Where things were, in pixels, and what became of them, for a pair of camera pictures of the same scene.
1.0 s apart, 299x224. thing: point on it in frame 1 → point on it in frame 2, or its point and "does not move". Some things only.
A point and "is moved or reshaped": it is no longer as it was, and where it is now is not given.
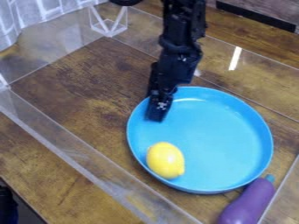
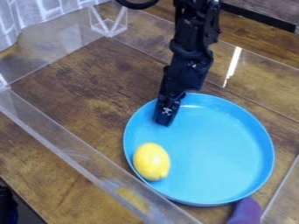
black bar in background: x=256 y=16 does not move
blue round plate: x=221 y=132 is moved or reshaped
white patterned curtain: x=21 y=13 does not move
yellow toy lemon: x=164 y=160 → x=150 y=161
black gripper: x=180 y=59 → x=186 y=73
